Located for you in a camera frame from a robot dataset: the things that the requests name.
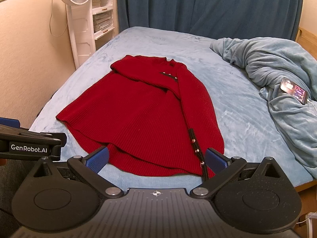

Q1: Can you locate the red knit sweater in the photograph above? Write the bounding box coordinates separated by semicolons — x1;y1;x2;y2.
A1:
56;55;224;180

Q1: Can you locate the light blue bed sheet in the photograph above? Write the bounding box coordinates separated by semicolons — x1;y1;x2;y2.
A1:
31;27;313;187

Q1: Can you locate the smartphone with lit screen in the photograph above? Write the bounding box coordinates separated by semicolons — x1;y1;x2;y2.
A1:
280;77;308;105

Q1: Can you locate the grey-blue fleece blanket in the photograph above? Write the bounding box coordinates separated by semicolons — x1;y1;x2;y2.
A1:
210;37;316;177

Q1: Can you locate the white standing fan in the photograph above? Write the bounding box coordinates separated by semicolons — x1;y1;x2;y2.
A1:
61;0;96;68

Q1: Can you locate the white shelf unit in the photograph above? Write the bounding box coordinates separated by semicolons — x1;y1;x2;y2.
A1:
92;0;119;50

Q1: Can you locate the wooden bed headboard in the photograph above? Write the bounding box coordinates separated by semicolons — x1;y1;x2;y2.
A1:
296;27;317;60

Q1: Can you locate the dark blue curtain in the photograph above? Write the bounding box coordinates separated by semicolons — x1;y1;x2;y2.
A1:
117;0;303;40

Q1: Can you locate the fan power cable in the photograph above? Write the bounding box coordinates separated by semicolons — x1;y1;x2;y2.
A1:
49;0;68;38

